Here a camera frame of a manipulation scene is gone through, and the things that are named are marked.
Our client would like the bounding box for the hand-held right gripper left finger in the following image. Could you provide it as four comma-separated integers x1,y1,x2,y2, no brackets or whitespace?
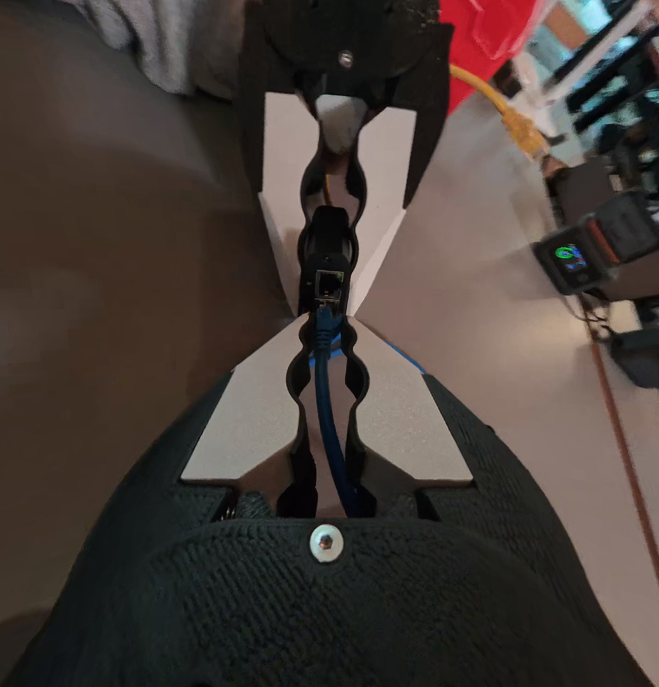
180,313,318,518

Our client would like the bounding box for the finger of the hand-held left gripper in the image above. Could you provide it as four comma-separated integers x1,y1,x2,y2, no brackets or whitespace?
345,106,417,317
258,91,331,318

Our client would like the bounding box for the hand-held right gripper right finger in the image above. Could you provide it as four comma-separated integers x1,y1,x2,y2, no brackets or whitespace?
337,316,476,518

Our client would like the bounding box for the blue ethernet cable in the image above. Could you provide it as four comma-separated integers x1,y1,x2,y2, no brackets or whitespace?
307,299,363,517

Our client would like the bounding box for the black ethernet port adapter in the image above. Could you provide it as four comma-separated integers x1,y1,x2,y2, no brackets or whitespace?
299,205,358,315

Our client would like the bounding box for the red plastic object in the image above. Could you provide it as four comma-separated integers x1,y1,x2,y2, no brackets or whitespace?
436,0,557,80

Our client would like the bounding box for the grey cloth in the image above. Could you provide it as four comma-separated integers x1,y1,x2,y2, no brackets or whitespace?
66,0,245,98

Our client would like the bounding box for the black device with colour display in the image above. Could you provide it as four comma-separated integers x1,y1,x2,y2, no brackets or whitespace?
530,192,659,297

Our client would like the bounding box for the black box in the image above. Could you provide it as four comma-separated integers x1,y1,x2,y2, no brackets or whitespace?
610,326,659,390

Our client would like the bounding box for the metal shelf rack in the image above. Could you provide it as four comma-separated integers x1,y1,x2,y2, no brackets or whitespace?
509,0,659,178

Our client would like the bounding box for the yellow ethernet cable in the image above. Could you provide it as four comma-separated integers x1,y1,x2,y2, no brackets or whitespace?
450,64,551,162

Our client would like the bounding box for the brown cable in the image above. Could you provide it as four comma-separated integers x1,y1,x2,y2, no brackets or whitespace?
575,294,659,610

